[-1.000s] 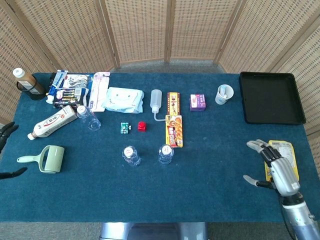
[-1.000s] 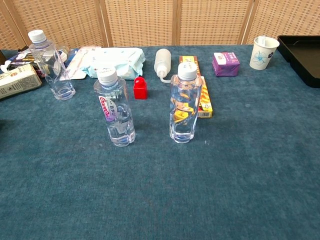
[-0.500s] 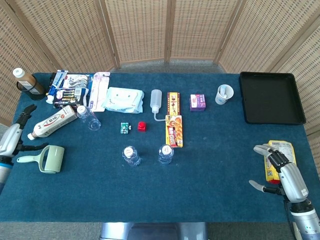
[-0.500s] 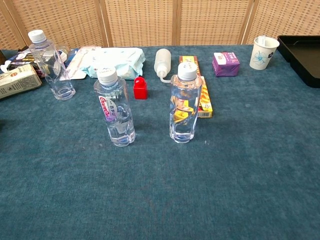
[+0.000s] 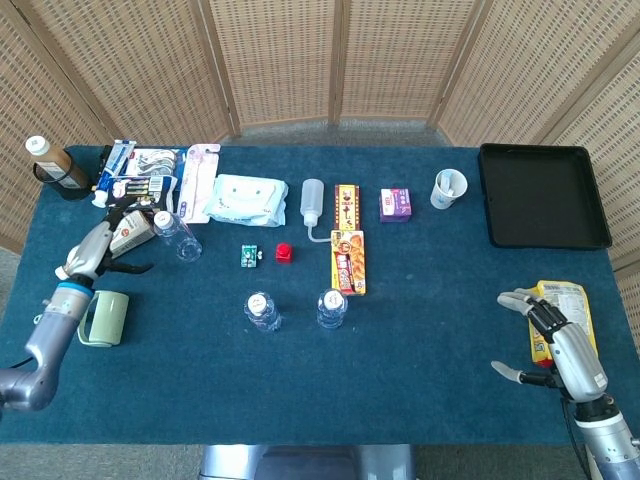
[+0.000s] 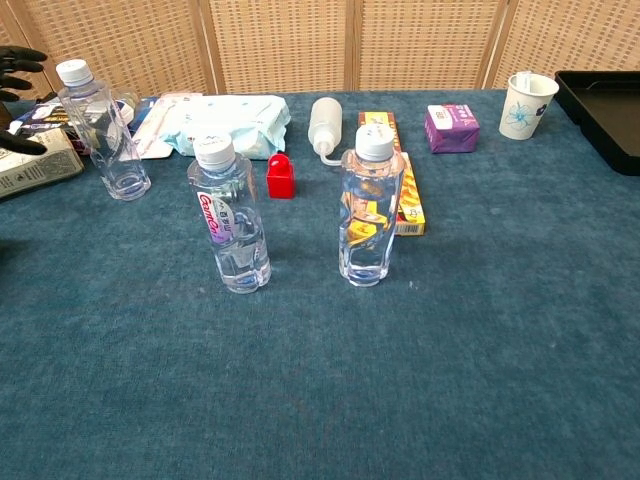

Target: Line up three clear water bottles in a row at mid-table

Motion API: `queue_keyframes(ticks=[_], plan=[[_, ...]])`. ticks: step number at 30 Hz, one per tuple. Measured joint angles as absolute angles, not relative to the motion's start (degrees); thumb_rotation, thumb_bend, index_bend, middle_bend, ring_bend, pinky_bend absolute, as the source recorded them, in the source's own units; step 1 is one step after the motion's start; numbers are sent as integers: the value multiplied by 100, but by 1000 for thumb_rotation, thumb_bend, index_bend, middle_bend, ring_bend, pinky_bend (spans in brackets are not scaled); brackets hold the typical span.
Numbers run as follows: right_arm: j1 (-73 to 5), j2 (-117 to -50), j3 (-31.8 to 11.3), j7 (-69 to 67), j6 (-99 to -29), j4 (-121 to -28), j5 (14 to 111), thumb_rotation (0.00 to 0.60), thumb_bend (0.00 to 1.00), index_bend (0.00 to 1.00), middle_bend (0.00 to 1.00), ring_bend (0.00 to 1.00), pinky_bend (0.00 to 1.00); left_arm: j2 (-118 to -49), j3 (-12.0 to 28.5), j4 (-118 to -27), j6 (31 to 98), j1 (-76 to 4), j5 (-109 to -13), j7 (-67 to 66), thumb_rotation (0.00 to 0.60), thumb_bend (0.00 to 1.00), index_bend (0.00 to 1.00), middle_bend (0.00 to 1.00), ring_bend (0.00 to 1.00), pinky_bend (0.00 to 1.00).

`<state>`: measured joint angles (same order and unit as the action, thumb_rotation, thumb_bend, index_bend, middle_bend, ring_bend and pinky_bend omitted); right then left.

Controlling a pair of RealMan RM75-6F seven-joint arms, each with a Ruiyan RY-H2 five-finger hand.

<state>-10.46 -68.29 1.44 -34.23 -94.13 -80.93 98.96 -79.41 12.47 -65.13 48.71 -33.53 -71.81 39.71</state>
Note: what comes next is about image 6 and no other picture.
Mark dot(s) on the wet wipes pack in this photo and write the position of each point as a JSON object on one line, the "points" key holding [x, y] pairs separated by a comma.
{"points": [[250, 117]]}

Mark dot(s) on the clear water bottle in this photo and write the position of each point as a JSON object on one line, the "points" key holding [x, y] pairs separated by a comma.
{"points": [[235, 235], [107, 145], [372, 240]]}

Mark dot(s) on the wicker folding screen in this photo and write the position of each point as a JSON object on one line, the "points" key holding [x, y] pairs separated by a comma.
{"points": [[280, 45]]}

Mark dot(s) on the pink toothbrush pack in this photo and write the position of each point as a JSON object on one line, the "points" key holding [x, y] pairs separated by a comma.
{"points": [[160, 125]]}

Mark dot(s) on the white paper cup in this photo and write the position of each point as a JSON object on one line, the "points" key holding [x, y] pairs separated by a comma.
{"points": [[522, 117]]}

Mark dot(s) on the white squeeze bottle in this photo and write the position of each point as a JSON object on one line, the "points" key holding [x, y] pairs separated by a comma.
{"points": [[325, 122]]}

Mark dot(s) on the yellow curry box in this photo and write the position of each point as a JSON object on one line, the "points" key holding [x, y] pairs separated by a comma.
{"points": [[412, 215]]}

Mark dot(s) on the narrow yellow brown box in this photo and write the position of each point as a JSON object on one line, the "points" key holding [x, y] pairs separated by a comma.
{"points": [[380, 118]]}

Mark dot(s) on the black tray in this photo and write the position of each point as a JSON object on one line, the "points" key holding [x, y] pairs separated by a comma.
{"points": [[610, 115]]}

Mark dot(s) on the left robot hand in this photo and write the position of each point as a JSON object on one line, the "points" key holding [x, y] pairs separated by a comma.
{"points": [[15, 62]]}

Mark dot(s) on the purple box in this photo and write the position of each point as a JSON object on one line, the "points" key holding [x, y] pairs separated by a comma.
{"points": [[452, 130]]}

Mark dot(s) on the small red block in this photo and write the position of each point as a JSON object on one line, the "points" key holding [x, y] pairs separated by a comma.
{"points": [[281, 182]]}

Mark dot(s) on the black battery pack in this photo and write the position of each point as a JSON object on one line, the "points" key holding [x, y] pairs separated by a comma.
{"points": [[42, 120]]}

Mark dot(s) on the blue tablecloth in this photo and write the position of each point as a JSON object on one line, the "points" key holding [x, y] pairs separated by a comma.
{"points": [[320, 375]]}

